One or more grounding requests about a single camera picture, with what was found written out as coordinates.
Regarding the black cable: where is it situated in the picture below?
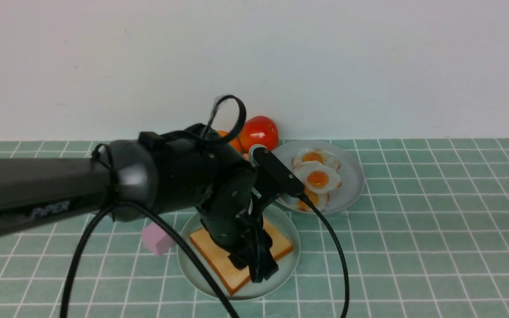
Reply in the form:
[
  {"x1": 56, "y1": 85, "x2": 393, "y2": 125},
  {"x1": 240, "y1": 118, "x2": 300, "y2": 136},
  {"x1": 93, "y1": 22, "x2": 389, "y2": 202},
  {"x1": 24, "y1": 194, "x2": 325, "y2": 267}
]
[{"x1": 59, "y1": 95, "x2": 350, "y2": 318}]

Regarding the pink foam cube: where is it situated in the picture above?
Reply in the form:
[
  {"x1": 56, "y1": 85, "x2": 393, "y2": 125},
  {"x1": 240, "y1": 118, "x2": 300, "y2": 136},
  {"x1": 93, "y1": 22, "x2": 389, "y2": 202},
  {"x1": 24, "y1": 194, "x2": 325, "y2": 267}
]
[{"x1": 141, "y1": 223, "x2": 175, "y2": 256}]

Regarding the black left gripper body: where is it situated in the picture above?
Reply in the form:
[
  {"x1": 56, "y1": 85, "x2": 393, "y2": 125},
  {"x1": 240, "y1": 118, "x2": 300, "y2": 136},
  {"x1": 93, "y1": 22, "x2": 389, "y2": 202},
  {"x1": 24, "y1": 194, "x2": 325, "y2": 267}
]
[{"x1": 198, "y1": 169, "x2": 263, "y2": 253}]

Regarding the toast slice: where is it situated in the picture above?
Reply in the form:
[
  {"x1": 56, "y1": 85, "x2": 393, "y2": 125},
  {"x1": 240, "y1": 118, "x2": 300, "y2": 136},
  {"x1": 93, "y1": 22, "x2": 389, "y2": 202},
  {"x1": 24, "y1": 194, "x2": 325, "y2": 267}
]
[{"x1": 189, "y1": 216, "x2": 293, "y2": 296}]

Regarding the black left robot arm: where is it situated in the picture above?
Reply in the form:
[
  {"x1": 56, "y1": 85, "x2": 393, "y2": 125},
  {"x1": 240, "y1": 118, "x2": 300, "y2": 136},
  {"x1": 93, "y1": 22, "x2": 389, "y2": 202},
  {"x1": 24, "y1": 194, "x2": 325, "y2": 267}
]
[{"x1": 0, "y1": 124, "x2": 275, "y2": 271}]

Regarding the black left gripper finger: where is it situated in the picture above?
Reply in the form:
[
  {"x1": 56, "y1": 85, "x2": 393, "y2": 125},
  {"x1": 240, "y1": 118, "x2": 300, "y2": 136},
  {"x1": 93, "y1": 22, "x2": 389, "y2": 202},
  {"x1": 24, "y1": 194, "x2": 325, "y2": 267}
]
[
  {"x1": 248, "y1": 230, "x2": 279, "y2": 284},
  {"x1": 228, "y1": 247, "x2": 255, "y2": 270}
]

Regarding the orange fruit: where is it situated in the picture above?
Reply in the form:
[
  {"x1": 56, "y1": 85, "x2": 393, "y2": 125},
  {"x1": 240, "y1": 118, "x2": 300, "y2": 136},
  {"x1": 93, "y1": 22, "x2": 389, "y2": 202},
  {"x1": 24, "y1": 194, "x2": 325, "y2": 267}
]
[{"x1": 217, "y1": 130, "x2": 243, "y2": 155}]

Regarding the grey egg plate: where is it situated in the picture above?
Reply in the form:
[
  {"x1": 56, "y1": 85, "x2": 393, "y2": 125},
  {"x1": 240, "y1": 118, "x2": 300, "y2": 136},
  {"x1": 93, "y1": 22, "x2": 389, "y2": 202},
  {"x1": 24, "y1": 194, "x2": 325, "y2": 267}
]
[{"x1": 273, "y1": 140, "x2": 365, "y2": 215}]

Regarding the red tomato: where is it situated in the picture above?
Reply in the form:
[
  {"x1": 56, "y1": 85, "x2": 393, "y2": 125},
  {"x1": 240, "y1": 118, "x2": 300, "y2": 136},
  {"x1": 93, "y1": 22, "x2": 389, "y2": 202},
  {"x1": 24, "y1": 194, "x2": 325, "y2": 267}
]
[{"x1": 238, "y1": 116, "x2": 279, "y2": 153}]

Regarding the green centre plate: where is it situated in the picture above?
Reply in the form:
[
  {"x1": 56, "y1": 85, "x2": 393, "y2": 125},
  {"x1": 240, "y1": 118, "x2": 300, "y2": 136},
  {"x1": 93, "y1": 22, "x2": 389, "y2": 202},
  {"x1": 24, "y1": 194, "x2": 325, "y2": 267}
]
[{"x1": 177, "y1": 203, "x2": 301, "y2": 302}]

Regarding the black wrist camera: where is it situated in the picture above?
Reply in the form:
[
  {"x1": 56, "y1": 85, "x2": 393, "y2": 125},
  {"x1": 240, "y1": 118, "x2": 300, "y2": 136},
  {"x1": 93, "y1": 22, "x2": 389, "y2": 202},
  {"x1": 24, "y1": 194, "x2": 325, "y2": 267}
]
[{"x1": 249, "y1": 144, "x2": 304, "y2": 199}]

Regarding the fried egg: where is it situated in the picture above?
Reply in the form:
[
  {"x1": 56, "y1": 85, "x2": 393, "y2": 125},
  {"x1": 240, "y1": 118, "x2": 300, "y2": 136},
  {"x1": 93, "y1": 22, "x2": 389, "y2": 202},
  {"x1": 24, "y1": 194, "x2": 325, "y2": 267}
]
[
  {"x1": 291, "y1": 149, "x2": 341, "y2": 170},
  {"x1": 295, "y1": 189, "x2": 330, "y2": 212},
  {"x1": 293, "y1": 161, "x2": 342, "y2": 194}
]

